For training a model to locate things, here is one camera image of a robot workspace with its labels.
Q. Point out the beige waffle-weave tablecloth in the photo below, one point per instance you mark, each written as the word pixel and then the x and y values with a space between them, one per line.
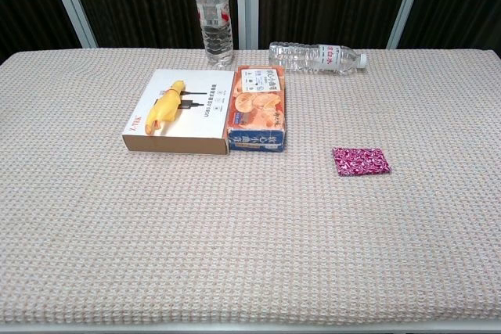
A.
pixel 235 232

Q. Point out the aluminium partition frame post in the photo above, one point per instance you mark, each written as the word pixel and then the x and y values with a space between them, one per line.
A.
pixel 247 5
pixel 72 5
pixel 407 5

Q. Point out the clear plastic water bottle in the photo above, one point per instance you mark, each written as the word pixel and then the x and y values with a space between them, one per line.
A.
pixel 305 56
pixel 214 17

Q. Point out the orange snack box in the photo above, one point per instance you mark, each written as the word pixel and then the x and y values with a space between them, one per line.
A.
pixel 256 107

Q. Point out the red patterned foil packet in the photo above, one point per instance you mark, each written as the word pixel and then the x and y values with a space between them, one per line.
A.
pixel 362 161

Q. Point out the yellow rubber chicken toy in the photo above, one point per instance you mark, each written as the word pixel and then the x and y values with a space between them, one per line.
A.
pixel 164 109

